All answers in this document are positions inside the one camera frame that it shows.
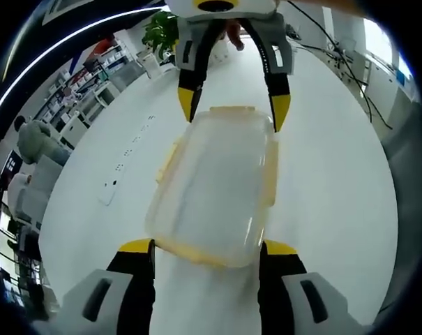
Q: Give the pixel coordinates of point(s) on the potted green plant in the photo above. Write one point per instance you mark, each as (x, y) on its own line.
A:
(158, 31)

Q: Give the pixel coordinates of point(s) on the dark wall monitor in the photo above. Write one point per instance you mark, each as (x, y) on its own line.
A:
(13, 162)

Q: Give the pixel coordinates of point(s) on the white desk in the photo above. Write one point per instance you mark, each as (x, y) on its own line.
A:
(381, 70)

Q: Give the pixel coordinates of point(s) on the clear container with yellow buckles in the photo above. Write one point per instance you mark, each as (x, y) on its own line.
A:
(210, 181)

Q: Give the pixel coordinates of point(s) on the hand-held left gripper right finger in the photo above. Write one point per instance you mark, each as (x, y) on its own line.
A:
(280, 296)

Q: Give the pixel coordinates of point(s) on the white chair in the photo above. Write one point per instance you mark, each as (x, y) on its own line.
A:
(151, 64)
(106, 94)

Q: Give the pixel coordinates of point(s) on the row of table sockets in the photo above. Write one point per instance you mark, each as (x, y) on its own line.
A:
(119, 168)

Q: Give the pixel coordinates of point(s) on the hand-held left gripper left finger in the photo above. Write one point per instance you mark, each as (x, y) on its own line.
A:
(134, 296)

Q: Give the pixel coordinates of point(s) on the grey translucent office chair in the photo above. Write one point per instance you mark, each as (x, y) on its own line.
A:
(34, 209)
(48, 172)

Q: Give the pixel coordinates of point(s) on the person's right hand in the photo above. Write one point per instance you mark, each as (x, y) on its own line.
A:
(234, 33)

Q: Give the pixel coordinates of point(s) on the long curved ceiling light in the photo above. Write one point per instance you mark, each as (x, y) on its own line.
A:
(57, 45)

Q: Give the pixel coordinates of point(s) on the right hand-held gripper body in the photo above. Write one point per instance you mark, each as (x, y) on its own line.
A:
(245, 8)

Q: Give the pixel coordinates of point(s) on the white storage shelf with bins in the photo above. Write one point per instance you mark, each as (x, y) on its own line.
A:
(74, 78)

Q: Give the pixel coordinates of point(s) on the flat white device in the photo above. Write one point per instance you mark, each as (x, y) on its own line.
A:
(109, 193)

